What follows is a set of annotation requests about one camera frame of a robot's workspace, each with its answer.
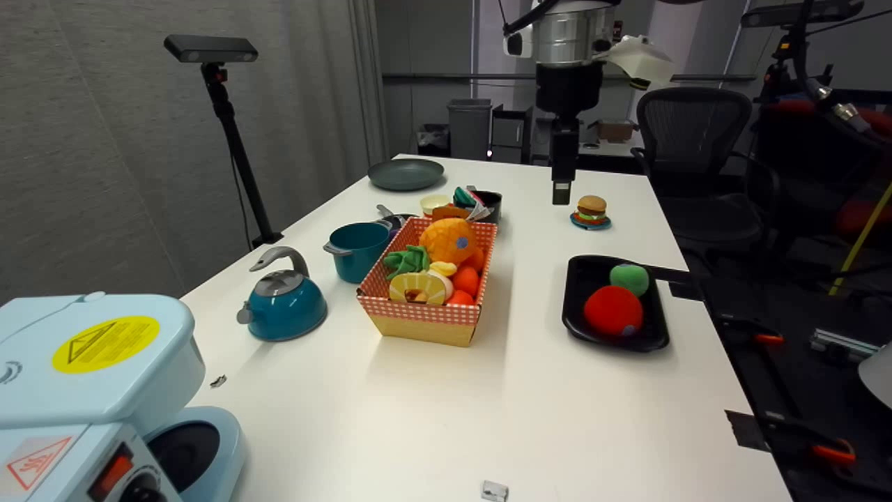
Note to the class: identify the black stereo camera bar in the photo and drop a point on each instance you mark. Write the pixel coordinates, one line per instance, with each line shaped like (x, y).
(209, 48)

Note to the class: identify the black camera on tripod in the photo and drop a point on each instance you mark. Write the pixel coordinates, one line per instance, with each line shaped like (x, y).
(797, 13)

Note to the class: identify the red plush ball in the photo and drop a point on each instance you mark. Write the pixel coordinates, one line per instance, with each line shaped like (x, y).
(613, 310)

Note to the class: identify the black cooking pot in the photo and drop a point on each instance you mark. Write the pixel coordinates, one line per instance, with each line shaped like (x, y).
(488, 204)

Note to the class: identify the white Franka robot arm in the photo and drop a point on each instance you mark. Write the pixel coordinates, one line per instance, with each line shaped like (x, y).
(569, 33)

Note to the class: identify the pale yellow bowl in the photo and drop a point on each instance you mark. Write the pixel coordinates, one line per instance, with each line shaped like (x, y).
(434, 202)

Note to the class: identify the dark grey plate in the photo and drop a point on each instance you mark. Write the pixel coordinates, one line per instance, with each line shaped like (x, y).
(406, 174)

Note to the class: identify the green plush pear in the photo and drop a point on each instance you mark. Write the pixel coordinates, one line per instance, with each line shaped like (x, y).
(630, 281)

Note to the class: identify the toy burger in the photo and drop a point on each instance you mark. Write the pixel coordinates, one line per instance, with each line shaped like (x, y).
(588, 211)

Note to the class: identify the yellow rod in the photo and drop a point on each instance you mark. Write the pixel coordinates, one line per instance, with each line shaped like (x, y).
(860, 241)

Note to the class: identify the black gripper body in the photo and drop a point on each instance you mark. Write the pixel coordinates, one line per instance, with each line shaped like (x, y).
(569, 91)

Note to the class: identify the black tape strip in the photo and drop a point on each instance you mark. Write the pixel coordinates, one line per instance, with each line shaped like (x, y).
(749, 430)

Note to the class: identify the teal toy pot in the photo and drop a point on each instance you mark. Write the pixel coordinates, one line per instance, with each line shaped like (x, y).
(358, 253)

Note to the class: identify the small metal part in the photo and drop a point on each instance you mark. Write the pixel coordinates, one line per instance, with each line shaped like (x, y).
(219, 380)

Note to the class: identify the orange toy dish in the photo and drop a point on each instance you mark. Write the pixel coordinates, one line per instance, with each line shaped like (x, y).
(449, 214)

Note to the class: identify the light blue toy oven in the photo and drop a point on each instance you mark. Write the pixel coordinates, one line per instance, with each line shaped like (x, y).
(94, 401)

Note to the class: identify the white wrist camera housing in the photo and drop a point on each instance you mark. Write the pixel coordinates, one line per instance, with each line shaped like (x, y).
(638, 59)

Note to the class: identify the black mesh office chair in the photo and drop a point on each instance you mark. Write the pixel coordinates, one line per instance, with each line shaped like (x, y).
(693, 131)

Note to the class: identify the red checkered cardboard box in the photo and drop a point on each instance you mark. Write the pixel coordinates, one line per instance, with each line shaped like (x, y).
(421, 323)

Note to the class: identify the red black chair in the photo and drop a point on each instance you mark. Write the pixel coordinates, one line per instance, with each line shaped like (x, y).
(825, 117)

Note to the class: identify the black camera stand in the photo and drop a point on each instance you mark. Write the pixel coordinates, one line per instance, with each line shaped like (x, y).
(237, 156)

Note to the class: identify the black plastic tray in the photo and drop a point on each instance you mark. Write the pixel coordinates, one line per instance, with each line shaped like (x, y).
(580, 298)

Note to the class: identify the watermelon slice plush toy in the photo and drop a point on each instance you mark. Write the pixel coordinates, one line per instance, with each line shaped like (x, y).
(464, 199)

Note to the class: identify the white round object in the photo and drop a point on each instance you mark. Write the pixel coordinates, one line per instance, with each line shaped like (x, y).
(878, 373)

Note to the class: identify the orange plush ball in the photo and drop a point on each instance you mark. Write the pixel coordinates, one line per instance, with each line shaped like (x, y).
(466, 281)
(461, 298)

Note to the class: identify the teal toy kettle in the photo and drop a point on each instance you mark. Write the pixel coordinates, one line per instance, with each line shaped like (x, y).
(283, 310)

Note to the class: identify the yellow lemon slice toy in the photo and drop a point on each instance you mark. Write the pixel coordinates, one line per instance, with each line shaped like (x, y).
(420, 290)

